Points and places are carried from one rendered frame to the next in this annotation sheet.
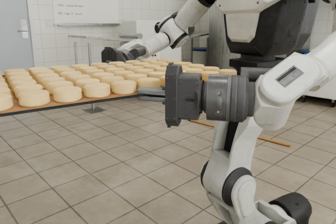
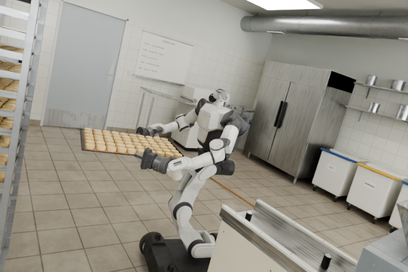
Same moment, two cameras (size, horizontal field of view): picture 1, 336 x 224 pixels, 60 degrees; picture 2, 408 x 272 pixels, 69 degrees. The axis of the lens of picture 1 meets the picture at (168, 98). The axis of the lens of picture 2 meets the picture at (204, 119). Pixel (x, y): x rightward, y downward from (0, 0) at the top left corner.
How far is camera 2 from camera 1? 119 cm
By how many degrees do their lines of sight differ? 8
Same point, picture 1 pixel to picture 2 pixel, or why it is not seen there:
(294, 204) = not seen: hidden behind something
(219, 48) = (259, 125)
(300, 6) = not seen: hidden behind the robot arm
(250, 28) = (203, 137)
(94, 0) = (169, 64)
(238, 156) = (186, 195)
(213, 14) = (261, 97)
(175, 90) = (145, 157)
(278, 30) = not seen: hidden behind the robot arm
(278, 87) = (172, 166)
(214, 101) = (155, 164)
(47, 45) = (123, 88)
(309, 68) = (184, 163)
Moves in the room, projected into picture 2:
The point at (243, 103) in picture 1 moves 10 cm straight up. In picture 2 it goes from (162, 167) to (166, 150)
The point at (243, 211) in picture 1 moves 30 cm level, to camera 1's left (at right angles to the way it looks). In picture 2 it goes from (181, 223) to (139, 210)
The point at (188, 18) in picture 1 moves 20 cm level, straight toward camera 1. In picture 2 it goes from (189, 119) to (183, 122)
